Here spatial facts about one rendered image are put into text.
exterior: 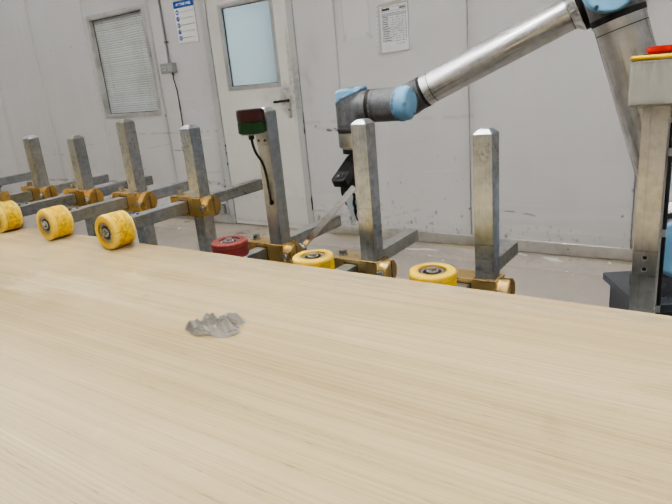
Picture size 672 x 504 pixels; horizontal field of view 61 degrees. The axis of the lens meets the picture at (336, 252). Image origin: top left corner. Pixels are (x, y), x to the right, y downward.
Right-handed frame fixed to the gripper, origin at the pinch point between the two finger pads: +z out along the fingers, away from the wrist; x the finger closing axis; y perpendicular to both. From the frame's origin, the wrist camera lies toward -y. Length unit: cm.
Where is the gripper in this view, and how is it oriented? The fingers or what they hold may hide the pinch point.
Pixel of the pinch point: (356, 217)
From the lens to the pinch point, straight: 168.7
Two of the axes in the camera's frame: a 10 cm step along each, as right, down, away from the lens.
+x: -8.4, -0.8, 5.4
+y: 5.4, -3.0, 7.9
